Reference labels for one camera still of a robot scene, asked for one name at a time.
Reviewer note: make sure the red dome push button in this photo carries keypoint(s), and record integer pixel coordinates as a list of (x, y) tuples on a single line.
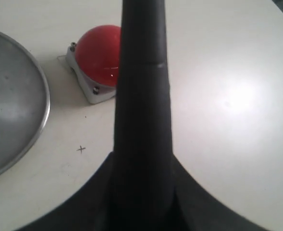
[(95, 60)]

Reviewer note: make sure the round stainless steel plate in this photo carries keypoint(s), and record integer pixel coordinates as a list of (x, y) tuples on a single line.
[(24, 101)]

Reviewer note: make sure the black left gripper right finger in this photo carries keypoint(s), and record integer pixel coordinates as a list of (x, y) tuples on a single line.
[(230, 193)]

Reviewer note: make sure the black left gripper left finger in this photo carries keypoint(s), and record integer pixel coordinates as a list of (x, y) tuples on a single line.
[(86, 210)]

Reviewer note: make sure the yellow black claw hammer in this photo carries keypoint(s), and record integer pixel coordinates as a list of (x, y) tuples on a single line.
[(142, 131)]

